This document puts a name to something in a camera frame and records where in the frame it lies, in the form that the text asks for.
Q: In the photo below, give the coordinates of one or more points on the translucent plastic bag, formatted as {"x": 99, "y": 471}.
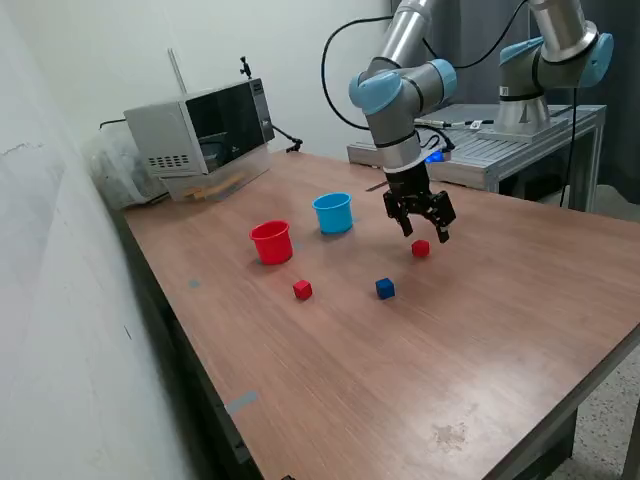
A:
{"x": 115, "y": 170}

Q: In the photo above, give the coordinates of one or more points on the dark grey curtain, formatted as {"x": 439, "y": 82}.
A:
{"x": 470, "y": 30}

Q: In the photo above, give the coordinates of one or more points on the grey tape strip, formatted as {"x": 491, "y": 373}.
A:
{"x": 242, "y": 401}

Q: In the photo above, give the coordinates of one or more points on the black ball head mount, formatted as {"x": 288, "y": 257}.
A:
{"x": 245, "y": 67}

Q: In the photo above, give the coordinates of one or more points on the dark metal table frame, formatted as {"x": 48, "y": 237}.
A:
{"x": 190, "y": 360}

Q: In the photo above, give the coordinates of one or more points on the red cube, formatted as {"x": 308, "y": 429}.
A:
{"x": 302, "y": 290}
{"x": 420, "y": 248}

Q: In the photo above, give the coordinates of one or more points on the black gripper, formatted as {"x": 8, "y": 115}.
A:
{"x": 407, "y": 182}

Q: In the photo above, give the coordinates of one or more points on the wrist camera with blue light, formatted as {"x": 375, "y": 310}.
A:
{"x": 436, "y": 155}

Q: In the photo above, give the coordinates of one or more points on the blue cube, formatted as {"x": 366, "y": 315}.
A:
{"x": 385, "y": 289}

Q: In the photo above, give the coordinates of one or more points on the tan wooden sticks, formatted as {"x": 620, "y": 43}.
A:
{"x": 210, "y": 190}

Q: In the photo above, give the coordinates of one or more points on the thin white rod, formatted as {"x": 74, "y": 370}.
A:
{"x": 176, "y": 70}

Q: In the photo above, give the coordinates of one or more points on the clear plastic box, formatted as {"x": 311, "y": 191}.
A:
{"x": 245, "y": 172}

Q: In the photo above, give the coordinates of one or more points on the silver microwave oven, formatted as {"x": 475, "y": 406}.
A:
{"x": 160, "y": 130}

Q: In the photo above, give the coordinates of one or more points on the flat black strip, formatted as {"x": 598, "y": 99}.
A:
{"x": 375, "y": 187}

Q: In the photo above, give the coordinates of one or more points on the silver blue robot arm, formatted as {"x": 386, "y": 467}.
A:
{"x": 392, "y": 130}

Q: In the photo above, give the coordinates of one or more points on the aluminium slotted robot table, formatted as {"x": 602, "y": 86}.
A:
{"x": 470, "y": 150}

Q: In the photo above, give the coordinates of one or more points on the grey metal edge bracket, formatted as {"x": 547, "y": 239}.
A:
{"x": 235, "y": 440}

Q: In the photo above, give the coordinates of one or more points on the red plastic cup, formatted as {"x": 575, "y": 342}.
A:
{"x": 272, "y": 247}

